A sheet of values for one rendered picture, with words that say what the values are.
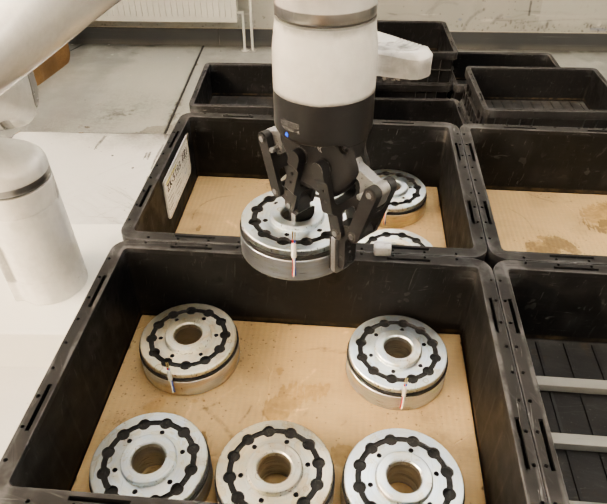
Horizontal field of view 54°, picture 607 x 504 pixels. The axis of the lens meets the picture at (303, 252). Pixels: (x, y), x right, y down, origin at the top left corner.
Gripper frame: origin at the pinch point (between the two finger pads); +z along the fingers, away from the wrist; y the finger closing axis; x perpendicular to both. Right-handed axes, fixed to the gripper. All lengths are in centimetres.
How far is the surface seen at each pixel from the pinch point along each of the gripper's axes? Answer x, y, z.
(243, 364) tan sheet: -5.1, -6.4, 17.6
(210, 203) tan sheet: 10.1, -33.1, 16.6
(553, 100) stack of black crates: 149, -47, 48
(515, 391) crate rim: 4.7, 18.3, 8.1
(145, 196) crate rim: -1.8, -28.7, 8.1
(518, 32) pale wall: 298, -142, 82
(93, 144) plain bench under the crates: 15, -84, 28
